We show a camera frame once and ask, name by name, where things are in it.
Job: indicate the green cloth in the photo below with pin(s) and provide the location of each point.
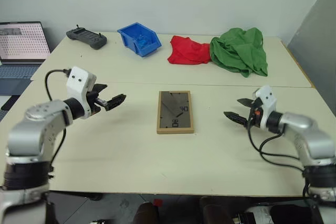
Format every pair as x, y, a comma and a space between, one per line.
241, 51

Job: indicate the grey handheld controller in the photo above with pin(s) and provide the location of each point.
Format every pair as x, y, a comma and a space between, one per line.
86, 37

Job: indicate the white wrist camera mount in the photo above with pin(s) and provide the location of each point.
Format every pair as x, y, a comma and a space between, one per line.
267, 98
77, 82

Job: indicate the small blue plastic part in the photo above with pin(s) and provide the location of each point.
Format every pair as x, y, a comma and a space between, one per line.
143, 42

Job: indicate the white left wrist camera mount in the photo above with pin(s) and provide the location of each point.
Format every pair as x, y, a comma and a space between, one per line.
77, 82

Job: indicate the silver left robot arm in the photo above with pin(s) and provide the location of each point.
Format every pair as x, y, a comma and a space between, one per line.
34, 129

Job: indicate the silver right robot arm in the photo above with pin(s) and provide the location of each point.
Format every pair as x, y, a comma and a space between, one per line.
307, 134

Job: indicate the blue plastic storage bin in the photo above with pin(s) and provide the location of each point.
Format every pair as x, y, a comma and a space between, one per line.
131, 33

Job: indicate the dark brown rounded shape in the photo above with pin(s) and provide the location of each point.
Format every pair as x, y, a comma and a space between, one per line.
144, 214

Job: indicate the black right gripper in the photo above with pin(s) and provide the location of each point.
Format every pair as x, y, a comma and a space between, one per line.
254, 119

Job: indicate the laptop computer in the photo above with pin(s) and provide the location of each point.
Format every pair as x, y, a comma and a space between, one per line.
21, 43

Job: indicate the face-down wooden picture frame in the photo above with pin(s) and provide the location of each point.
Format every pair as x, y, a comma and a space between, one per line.
173, 115

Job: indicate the grey wall panel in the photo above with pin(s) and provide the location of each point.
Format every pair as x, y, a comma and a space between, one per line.
315, 51

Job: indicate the black flat board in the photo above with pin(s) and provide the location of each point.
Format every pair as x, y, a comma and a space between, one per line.
8, 104

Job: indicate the small red square piece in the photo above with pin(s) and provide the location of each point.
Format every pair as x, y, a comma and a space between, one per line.
157, 202

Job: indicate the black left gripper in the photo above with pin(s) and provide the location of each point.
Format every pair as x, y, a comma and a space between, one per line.
94, 102

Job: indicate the red cloth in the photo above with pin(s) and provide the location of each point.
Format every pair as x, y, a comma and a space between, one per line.
187, 51

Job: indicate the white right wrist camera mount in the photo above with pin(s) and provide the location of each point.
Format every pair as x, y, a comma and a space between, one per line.
267, 98

